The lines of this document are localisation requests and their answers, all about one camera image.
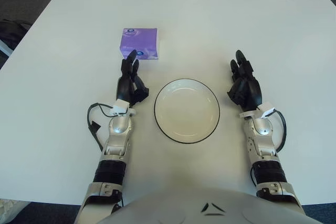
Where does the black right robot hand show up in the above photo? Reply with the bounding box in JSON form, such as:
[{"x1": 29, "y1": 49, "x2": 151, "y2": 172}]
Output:
[{"x1": 226, "y1": 49, "x2": 264, "y2": 112}]

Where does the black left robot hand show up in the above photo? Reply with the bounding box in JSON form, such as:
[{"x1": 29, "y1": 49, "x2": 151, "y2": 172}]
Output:
[{"x1": 117, "y1": 49, "x2": 151, "y2": 106}]

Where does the purple tissue paper pack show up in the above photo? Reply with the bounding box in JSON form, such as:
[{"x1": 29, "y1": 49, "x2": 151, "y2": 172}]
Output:
[{"x1": 118, "y1": 27, "x2": 161, "y2": 61}]

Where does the white plate with black rim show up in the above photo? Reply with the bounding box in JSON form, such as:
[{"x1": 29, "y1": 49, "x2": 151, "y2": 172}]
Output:
[{"x1": 154, "y1": 78, "x2": 221, "y2": 145}]

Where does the black bag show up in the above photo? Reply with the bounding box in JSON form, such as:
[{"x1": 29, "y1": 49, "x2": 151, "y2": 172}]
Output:
[{"x1": 0, "y1": 19, "x2": 32, "y2": 55}]

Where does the white grey object beside bag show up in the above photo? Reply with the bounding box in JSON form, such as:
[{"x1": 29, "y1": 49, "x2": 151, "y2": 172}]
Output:
[{"x1": 0, "y1": 40, "x2": 13, "y2": 58}]

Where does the grey robot torso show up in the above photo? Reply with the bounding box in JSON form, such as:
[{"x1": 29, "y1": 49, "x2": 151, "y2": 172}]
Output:
[{"x1": 98, "y1": 175, "x2": 323, "y2": 224}]

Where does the white textured object on floor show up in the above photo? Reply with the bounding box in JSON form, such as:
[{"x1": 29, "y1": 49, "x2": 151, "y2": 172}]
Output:
[{"x1": 0, "y1": 199, "x2": 28, "y2": 224}]

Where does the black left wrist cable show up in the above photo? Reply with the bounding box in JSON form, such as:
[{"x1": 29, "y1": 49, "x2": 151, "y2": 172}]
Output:
[{"x1": 87, "y1": 102, "x2": 132, "y2": 152}]

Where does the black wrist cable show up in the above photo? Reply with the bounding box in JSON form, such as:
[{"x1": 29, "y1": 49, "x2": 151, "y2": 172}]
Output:
[
  {"x1": 87, "y1": 102, "x2": 132, "y2": 152},
  {"x1": 271, "y1": 108, "x2": 288, "y2": 153}
]

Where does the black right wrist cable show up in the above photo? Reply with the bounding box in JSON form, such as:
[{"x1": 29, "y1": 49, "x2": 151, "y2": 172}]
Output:
[{"x1": 271, "y1": 108, "x2": 288, "y2": 153}]

